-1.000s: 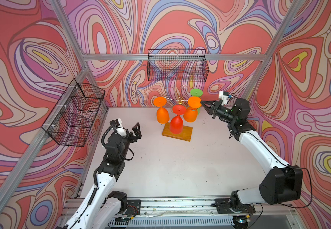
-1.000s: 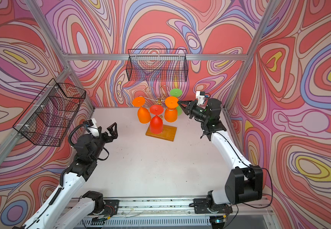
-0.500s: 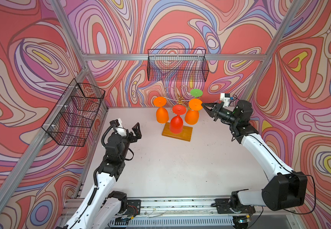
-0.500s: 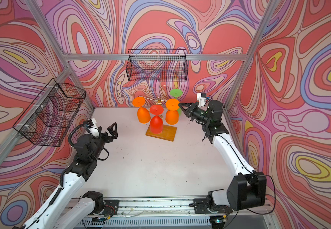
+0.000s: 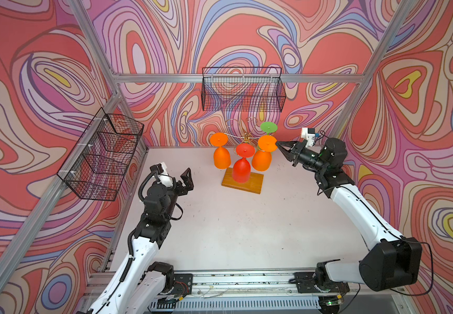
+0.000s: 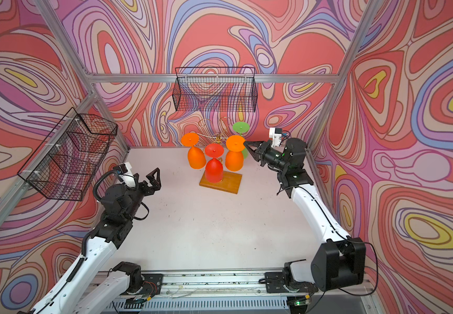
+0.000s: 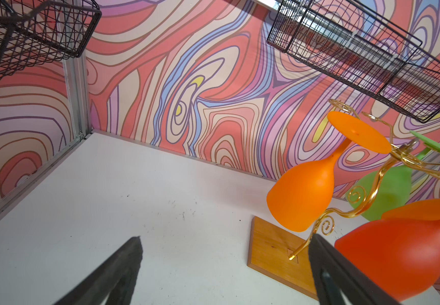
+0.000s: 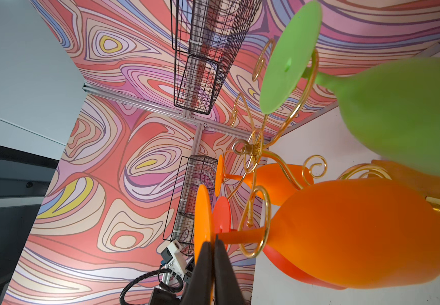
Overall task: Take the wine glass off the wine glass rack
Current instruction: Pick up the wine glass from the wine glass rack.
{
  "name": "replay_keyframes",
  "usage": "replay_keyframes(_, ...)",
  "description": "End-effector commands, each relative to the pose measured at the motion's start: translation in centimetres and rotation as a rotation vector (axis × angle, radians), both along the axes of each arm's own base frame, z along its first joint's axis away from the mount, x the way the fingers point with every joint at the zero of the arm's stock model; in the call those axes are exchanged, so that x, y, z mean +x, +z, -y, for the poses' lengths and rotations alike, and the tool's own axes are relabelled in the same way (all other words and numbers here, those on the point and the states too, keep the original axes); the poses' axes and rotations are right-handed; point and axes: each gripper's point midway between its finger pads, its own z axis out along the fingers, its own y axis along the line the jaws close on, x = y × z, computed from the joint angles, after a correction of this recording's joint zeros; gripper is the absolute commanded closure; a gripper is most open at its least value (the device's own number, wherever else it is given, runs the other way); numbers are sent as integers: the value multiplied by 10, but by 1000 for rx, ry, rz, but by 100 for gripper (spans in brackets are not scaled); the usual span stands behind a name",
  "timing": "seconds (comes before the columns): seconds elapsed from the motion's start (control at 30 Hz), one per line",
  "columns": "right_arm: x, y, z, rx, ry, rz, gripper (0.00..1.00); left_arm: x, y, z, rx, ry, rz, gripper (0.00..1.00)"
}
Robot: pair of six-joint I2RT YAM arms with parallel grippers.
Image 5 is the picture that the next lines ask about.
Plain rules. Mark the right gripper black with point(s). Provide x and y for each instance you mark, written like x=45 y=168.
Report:
x=290 y=156

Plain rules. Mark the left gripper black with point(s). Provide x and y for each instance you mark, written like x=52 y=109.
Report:
x=183 y=191

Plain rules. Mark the orange wine glass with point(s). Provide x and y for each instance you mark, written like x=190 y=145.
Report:
x=263 y=156
x=221 y=155

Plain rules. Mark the green wine glass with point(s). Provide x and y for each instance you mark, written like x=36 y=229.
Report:
x=269 y=127

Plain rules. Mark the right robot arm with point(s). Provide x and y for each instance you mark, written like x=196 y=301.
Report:
x=392 y=260

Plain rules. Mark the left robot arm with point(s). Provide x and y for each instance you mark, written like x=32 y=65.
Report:
x=140 y=279

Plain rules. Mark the wooden rack base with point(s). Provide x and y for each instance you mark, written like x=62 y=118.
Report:
x=253 y=185

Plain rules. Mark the red wine glass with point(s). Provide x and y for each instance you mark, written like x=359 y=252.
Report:
x=242 y=168

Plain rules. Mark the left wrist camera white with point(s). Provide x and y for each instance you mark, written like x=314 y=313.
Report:
x=159 y=172

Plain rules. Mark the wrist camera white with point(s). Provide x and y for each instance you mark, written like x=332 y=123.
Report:
x=159 y=172
x=309 y=135

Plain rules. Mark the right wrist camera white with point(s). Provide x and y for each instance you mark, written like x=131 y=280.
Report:
x=309 y=135

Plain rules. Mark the gold wire glass rack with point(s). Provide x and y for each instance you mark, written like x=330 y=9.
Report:
x=245 y=130

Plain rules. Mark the black wire basket back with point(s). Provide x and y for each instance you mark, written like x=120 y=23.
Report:
x=243 y=89

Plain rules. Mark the black wire basket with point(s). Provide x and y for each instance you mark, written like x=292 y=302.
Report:
x=243 y=89
x=106 y=149

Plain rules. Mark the black wire basket left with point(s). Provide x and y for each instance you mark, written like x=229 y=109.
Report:
x=106 y=149

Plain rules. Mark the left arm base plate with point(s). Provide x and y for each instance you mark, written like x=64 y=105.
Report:
x=182 y=287

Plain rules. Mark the aluminium mounting rail front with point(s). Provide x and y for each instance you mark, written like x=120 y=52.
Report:
x=270 y=290

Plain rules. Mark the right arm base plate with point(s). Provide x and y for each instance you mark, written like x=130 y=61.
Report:
x=308 y=282

